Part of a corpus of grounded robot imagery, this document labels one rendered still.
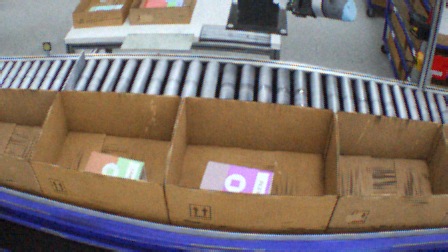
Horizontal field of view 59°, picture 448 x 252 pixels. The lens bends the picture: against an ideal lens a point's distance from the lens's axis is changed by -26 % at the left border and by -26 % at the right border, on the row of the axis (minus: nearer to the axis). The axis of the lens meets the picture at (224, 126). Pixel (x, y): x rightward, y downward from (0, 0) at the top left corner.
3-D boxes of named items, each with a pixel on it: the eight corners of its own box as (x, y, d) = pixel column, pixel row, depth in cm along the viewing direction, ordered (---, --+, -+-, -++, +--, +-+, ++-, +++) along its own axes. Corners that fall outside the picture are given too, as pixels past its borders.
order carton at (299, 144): (326, 154, 139) (335, 109, 127) (324, 236, 118) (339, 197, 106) (185, 143, 142) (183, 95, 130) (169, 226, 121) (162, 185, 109)
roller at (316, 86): (320, 79, 192) (321, 69, 189) (325, 182, 155) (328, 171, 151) (308, 77, 192) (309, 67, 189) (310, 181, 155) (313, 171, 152)
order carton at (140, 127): (185, 143, 142) (183, 95, 130) (170, 226, 121) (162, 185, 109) (68, 130, 144) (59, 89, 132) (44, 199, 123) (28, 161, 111)
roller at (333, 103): (335, 81, 192) (336, 72, 188) (342, 182, 154) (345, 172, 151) (324, 80, 192) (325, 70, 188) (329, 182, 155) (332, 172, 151)
